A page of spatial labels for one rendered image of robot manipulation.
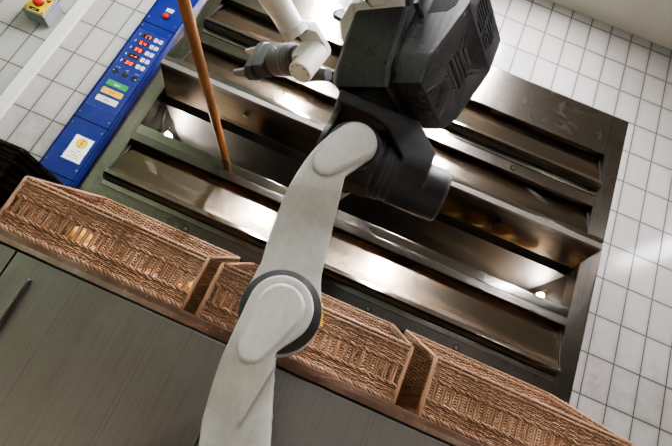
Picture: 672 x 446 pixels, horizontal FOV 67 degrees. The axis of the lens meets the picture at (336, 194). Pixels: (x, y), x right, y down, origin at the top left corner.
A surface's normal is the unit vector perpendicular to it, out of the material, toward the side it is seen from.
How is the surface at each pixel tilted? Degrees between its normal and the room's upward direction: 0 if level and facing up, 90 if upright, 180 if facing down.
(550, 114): 90
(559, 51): 90
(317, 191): 114
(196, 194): 70
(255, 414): 90
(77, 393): 90
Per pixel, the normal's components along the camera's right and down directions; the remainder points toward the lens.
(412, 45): -0.44, -0.49
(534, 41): 0.11, -0.36
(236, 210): 0.23, -0.62
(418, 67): -0.55, -0.10
